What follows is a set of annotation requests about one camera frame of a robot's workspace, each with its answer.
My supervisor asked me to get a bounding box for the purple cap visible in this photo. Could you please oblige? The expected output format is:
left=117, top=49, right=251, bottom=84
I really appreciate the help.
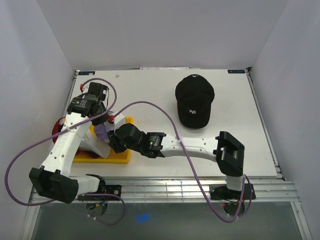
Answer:
left=93, top=122, right=115, bottom=143

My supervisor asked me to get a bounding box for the white cap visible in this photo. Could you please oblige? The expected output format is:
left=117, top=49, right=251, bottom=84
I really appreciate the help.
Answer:
left=79, top=125, right=111, bottom=159

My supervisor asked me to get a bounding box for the black NY baseball cap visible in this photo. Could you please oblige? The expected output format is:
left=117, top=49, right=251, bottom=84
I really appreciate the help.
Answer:
left=174, top=74, right=215, bottom=129

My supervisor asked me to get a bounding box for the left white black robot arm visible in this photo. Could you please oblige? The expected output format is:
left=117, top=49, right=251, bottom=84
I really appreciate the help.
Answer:
left=29, top=82, right=111, bottom=204

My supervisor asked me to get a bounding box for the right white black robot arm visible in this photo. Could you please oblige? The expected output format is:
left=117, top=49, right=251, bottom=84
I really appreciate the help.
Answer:
left=107, top=123, right=245, bottom=199

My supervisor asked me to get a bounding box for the yellow plastic tray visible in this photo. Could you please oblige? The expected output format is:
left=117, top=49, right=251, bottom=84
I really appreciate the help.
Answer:
left=72, top=116, right=135, bottom=164

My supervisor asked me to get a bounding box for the left table corner label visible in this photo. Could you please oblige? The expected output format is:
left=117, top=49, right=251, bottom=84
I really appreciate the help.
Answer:
left=78, top=71, right=96, bottom=76

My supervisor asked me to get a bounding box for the red baseball cap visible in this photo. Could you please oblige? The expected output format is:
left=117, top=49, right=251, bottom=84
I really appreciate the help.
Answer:
left=51, top=117, right=100, bottom=159

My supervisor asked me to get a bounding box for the blue table corner label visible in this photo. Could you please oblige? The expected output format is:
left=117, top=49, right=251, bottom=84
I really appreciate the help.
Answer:
left=227, top=69, right=246, bottom=74

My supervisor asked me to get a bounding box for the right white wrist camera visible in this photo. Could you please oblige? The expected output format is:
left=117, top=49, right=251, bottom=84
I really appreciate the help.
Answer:
left=107, top=111, right=126, bottom=131

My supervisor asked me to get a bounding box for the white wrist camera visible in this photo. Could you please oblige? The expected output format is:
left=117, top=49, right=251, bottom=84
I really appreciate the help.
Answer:
left=107, top=111, right=126, bottom=131
left=79, top=83, right=89, bottom=94

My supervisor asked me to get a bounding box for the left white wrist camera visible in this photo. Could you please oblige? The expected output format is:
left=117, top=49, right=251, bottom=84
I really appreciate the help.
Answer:
left=79, top=83, right=89, bottom=94

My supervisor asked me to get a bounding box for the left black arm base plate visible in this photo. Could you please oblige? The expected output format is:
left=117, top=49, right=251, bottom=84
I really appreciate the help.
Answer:
left=77, top=184, right=122, bottom=202

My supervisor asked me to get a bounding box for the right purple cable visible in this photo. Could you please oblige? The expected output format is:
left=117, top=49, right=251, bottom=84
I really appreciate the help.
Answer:
left=113, top=100, right=253, bottom=223

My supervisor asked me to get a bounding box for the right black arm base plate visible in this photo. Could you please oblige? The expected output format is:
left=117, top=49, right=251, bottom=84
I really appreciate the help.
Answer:
left=209, top=183, right=256, bottom=202

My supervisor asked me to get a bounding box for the aluminium frame rail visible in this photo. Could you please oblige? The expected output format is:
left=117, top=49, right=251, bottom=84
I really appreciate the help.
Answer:
left=69, top=69, right=300, bottom=203

